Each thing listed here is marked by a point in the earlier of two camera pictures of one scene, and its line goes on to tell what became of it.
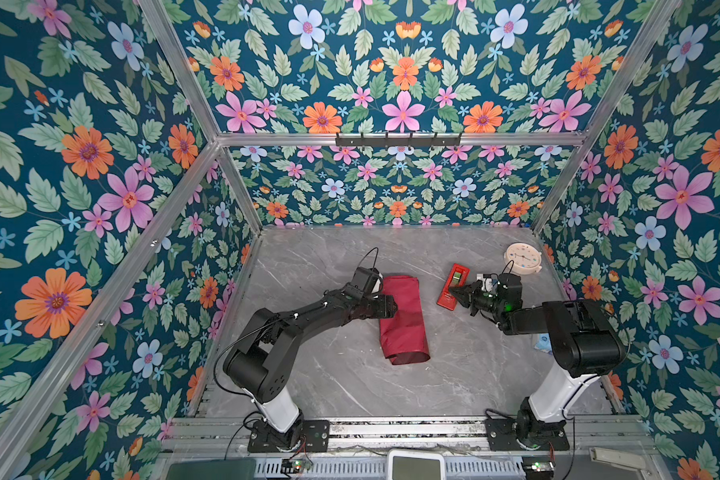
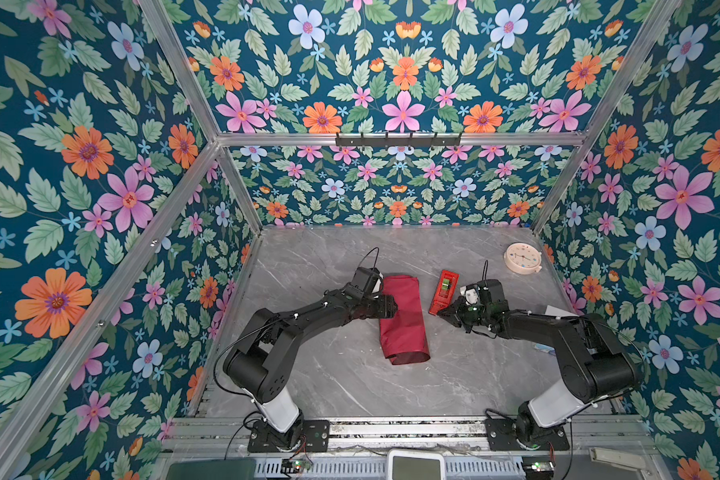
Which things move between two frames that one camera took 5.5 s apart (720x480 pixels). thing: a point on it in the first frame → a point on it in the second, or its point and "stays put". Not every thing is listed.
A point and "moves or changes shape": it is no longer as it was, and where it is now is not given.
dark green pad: [213, 469] stays put
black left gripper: [386, 303] stays put
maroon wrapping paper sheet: [404, 336] stays put
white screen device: [415, 464] stays put
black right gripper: [468, 298] → [455, 316]
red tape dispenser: [457, 277] moves or changes shape
